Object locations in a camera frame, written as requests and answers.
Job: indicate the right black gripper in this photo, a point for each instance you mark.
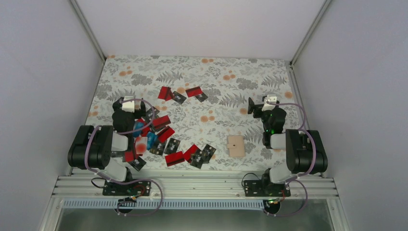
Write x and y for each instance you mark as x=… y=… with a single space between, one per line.
x=251 y=107

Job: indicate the blue card pile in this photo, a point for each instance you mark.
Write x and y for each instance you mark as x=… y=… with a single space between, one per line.
x=151 y=139

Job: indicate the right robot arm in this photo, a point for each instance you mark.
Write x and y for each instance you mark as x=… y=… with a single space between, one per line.
x=305 y=153

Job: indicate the grey cable duct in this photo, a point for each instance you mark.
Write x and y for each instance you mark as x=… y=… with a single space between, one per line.
x=95 y=203

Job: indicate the aluminium rail frame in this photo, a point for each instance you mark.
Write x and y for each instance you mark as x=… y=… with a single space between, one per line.
x=194 y=184

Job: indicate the black card centre right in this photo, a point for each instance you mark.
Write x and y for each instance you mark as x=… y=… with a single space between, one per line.
x=172 y=146

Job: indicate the red card top left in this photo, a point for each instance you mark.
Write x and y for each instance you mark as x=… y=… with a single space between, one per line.
x=165 y=93

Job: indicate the black card top left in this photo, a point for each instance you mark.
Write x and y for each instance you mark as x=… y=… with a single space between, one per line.
x=177 y=97

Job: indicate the black card centre left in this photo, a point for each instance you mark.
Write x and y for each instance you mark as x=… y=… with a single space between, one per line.
x=158 y=148

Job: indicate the black card bottom pair right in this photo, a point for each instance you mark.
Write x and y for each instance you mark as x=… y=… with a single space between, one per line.
x=207 y=153

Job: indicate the black card top middle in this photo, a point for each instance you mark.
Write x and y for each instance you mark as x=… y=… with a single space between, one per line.
x=201 y=97

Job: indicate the red card bottom left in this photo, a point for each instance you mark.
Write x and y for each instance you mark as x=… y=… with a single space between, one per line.
x=129 y=156

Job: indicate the black card upper pile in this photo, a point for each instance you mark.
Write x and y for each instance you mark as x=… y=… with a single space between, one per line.
x=151 y=113

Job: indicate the red vip card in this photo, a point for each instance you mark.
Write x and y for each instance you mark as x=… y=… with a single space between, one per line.
x=174 y=158

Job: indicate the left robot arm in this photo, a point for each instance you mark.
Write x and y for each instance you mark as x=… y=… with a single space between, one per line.
x=92 y=146

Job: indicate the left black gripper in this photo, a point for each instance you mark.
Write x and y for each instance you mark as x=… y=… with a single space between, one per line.
x=141 y=111

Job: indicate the red card upper pile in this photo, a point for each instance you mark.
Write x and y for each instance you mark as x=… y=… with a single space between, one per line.
x=160 y=122

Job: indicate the black card pair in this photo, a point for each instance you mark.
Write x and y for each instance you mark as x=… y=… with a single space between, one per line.
x=198 y=159
x=207 y=153

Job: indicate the beige card holder wallet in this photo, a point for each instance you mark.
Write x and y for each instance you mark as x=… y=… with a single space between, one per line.
x=236 y=147

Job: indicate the white red dot card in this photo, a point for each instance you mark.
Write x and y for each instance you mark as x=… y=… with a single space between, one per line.
x=140 y=145

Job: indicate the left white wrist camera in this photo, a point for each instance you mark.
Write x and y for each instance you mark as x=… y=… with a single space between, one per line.
x=128 y=104

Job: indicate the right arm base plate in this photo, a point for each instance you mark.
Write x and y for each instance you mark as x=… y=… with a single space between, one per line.
x=256 y=188

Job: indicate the red card centre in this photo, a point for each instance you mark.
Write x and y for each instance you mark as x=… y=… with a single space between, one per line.
x=166 y=133

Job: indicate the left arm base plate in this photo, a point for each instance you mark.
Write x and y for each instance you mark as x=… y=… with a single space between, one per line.
x=136 y=189

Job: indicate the black card bottom pair left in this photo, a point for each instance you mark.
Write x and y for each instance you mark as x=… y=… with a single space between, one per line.
x=198 y=159

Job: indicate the floral table mat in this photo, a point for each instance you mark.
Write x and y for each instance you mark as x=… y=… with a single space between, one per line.
x=228 y=83

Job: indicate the red card top middle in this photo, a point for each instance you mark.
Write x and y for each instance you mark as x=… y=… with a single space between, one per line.
x=191 y=92

